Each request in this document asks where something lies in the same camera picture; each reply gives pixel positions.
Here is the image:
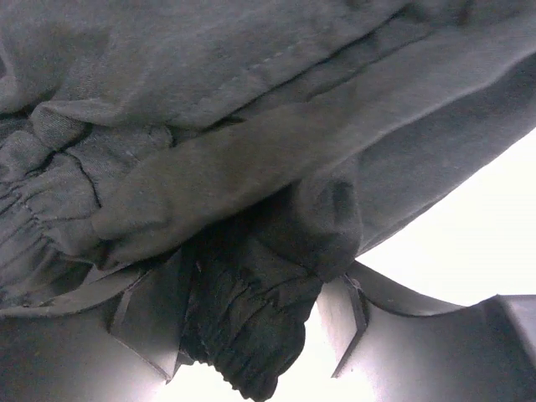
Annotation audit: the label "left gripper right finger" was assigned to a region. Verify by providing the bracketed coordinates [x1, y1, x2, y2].
[317, 262, 535, 402]

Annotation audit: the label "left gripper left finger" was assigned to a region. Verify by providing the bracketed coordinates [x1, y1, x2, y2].
[1, 252, 193, 402]

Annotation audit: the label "black trousers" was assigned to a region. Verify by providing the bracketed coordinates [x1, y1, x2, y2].
[1, 1, 535, 401]

